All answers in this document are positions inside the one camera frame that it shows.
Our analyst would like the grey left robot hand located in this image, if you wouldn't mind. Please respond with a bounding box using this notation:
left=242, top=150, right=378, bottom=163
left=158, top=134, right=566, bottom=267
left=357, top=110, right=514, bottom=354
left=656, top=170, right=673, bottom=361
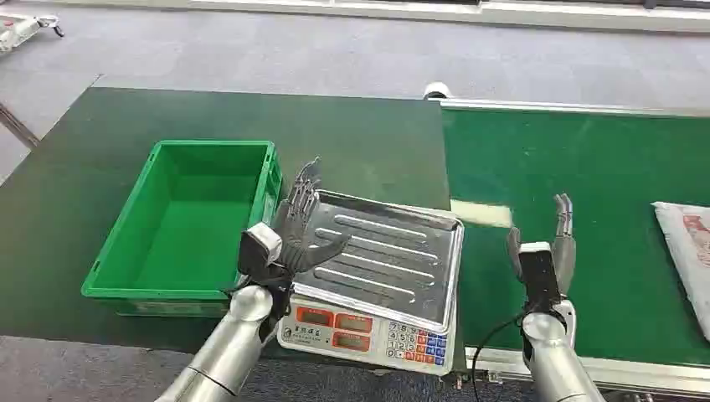
left=272, top=156, right=352, bottom=276

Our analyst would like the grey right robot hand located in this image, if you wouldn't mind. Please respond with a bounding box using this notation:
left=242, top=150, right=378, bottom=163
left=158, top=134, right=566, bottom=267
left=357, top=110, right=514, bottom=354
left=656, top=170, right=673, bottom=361
left=506, top=193, right=578, bottom=298

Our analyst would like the green conveyor belt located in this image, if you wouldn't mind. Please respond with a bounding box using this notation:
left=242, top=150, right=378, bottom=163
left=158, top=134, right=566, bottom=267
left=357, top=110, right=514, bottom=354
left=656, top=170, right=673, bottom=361
left=441, top=107, right=710, bottom=368

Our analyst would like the electronic weighing scale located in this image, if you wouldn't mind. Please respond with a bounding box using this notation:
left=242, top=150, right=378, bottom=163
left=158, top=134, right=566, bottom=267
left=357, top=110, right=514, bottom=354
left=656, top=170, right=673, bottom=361
left=275, top=189, right=466, bottom=377

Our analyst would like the green plastic crate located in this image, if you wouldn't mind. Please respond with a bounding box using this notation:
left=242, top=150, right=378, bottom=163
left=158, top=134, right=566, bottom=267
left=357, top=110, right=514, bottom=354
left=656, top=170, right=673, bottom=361
left=80, top=139, right=284, bottom=318

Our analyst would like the white printed parcel bag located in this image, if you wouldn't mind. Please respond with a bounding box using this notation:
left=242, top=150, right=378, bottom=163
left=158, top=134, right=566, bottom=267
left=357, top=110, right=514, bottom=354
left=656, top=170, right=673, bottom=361
left=651, top=201, right=710, bottom=343

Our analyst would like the white conveyor roller end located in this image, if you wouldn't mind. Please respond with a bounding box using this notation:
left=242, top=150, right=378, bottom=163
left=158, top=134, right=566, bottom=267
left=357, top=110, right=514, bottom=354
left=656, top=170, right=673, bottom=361
left=423, top=81, right=455, bottom=101

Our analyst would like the white wheeled machine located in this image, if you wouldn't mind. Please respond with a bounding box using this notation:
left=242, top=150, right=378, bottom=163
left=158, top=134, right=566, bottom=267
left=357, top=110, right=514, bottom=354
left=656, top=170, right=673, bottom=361
left=0, top=14, right=65, bottom=54

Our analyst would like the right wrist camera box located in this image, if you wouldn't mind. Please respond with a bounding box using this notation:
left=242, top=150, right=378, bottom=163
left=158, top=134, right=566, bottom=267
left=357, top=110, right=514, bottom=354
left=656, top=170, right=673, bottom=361
left=517, top=241, right=563, bottom=313

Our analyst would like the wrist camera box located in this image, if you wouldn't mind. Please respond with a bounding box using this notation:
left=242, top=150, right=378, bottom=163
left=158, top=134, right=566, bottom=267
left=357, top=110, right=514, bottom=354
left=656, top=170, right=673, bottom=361
left=517, top=241, right=563, bottom=313
left=237, top=222, right=284, bottom=281

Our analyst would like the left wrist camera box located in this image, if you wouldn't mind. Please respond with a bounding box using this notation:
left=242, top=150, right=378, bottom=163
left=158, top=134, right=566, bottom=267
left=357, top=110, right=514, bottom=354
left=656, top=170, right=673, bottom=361
left=237, top=222, right=284, bottom=281

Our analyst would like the black cable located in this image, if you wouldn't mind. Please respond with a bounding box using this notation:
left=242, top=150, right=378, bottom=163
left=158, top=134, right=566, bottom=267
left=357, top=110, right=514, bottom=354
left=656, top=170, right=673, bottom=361
left=470, top=312, right=528, bottom=402

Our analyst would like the silver conveyor frame rail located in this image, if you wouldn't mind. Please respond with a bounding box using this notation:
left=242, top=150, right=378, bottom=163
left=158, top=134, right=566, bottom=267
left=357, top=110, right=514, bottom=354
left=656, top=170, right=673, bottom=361
left=465, top=347, right=710, bottom=396

